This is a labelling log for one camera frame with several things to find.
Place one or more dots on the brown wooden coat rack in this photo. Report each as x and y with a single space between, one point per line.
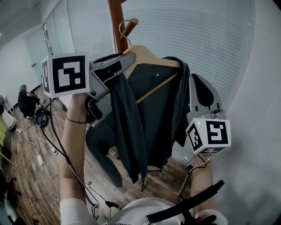
116 26

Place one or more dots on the green cloth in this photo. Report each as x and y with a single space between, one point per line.
2 131

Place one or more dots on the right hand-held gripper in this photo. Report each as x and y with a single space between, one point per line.
216 134

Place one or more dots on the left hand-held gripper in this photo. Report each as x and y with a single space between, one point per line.
65 74

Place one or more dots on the black office chair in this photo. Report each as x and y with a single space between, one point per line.
7 189

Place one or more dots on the white window blinds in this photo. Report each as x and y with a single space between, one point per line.
175 33

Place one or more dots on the person's white shirt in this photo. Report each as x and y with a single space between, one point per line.
136 211

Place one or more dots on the white power strip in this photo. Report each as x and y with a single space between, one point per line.
40 160

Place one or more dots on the glass partition door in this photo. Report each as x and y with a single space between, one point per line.
59 33

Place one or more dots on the person's right forearm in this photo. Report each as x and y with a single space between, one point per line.
202 180

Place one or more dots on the person's left forearm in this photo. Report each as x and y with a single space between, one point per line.
72 145

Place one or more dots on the white power adapter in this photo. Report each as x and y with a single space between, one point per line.
55 151

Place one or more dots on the white low wall cabinet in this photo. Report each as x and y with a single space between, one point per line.
183 153

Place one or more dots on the light wooden clothes hanger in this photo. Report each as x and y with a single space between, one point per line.
145 55

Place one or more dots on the black round floor appliance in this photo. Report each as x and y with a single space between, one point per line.
42 118

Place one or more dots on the dark grey clothing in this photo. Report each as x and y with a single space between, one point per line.
131 123

